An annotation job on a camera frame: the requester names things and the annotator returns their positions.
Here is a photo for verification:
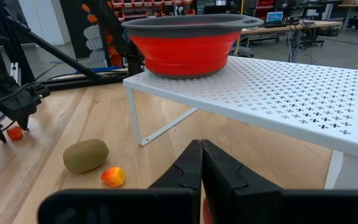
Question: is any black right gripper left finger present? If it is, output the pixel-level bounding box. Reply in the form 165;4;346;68
37;139;203;224

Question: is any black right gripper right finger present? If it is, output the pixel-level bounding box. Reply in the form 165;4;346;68
201;139;358;224

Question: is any small orange-yellow fruit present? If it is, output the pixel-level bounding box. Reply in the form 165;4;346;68
100;166;126;189

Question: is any brown kiwi fruit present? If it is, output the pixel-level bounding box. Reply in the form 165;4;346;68
62;138;110;174

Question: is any red collapsible bowl grey rim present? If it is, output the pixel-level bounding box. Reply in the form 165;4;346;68
121;13;265;80

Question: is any black patterned banner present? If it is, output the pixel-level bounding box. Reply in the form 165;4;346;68
59;0;127;68

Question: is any white perforated metal shelf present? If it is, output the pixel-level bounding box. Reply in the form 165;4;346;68
122;55;358;190

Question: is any rack of orange bins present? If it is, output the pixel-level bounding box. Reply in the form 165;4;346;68
110;0;197;17

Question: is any wooden workbench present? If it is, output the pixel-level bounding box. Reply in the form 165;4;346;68
240;19;344;63

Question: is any open laptop blue screen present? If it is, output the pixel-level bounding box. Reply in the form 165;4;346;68
265;11;285;25

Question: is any red tool cabinet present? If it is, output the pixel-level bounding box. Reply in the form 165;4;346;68
255;0;275;19

